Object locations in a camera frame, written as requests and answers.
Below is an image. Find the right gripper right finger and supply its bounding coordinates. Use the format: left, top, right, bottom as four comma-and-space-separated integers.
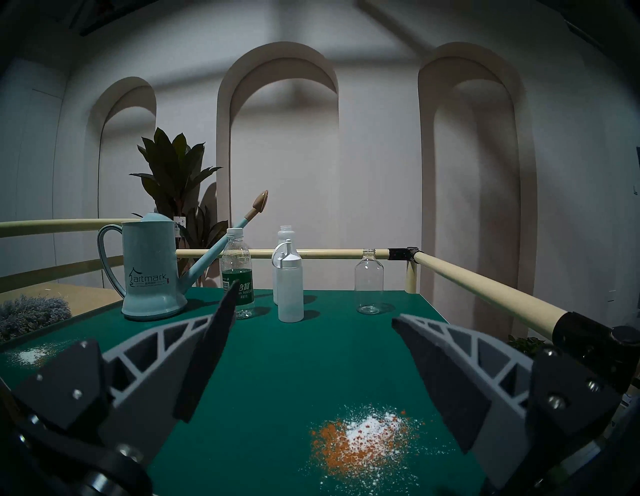
392, 313, 623, 488

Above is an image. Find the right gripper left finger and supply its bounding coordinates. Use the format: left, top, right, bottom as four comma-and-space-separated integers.
11, 281, 241, 466

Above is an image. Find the grey fluffy duster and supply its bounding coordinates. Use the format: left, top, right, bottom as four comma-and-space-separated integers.
0, 295, 72, 343

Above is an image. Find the green shelf cart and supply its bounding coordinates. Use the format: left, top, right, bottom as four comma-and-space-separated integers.
0, 218, 640, 496

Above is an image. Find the small bushy green plant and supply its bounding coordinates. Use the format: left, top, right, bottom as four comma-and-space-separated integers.
507, 335, 548, 356

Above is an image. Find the curved wooden side table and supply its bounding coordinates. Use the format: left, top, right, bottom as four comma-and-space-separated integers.
0, 284, 123, 321

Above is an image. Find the light blue watering can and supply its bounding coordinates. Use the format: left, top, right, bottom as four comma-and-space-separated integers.
97, 190, 269, 321

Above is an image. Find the orange and white powder pile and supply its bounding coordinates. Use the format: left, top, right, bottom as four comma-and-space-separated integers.
307, 404, 426, 481

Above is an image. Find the green label water bottle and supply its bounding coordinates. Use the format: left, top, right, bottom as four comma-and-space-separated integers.
221, 228, 255, 320

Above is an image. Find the white nozzle cap squeeze bottle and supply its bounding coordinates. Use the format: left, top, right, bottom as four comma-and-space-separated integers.
276, 239, 305, 323

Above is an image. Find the clear empty bottle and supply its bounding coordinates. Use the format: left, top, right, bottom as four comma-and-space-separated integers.
354, 248, 385, 315

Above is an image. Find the white opaque plastic bottle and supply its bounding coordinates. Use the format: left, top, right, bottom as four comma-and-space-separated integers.
271, 225, 301, 306

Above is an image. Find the tall dark leafy plant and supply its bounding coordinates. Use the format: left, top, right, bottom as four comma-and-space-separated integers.
129, 127, 230, 288

